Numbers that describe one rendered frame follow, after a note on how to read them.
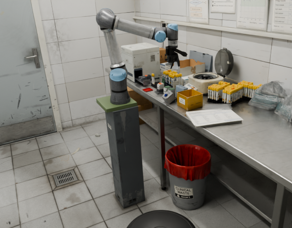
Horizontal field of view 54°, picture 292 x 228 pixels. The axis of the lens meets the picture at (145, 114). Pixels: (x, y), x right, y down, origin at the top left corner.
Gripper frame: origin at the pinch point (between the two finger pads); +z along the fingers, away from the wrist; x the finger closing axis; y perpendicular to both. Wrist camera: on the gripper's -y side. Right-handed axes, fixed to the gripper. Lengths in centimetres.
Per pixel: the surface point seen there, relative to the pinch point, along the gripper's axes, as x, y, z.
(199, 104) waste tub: 32.4, -3.8, 15.3
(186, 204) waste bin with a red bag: 36, 7, 98
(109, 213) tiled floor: 15, 65, 106
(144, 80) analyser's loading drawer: -30.4, 15.5, 14.3
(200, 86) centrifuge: 11.3, -16.1, 11.0
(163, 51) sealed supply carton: -89, -27, 6
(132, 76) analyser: -52, 20, 16
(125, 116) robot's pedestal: 10, 44, 25
